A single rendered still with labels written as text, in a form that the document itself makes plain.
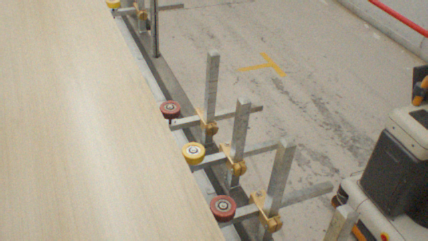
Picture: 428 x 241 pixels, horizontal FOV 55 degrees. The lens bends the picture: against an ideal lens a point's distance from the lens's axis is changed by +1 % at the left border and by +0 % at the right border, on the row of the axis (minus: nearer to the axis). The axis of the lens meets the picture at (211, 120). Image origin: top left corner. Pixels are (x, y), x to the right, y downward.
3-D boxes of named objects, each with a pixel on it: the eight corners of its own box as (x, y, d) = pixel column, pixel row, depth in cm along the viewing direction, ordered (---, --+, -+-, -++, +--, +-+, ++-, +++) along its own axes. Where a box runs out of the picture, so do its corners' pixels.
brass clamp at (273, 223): (263, 198, 138) (265, 188, 135) (283, 229, 129) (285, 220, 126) (246, 203, 136) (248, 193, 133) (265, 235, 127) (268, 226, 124)
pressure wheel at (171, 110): (174, 137, 160) (174, 114, 152) (156, 130, 162) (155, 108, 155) (183, 125, 165) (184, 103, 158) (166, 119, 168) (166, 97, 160)
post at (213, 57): (208, 145, 176) (216, 47, 145) (211, 150, 174) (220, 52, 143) (200, 147, 175) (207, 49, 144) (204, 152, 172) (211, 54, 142)
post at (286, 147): (264, 237, 141) (290, 134, 110) (269, 246, 138) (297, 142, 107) (255, 240, 140) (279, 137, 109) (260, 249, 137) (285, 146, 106)
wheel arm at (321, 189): (326, 187, 144) (329, 179, 141) (332, 193, 141) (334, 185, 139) (212, 222, 129) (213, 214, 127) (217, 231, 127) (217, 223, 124)
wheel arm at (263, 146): (289, 140, 161) (291, 132, 158) (293, 146, 159) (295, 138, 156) (185, 168, 147) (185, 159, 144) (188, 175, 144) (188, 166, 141)
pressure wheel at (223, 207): (220, 242, 125) (223, 219, 118) (202, 225, 129) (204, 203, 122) (238, 227, 130) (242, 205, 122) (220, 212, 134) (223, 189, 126)
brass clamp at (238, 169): (231, 149, 156) (233, 140, 152) (247, 174, 146) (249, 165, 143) (217, 153, 154) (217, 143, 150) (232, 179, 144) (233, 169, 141)
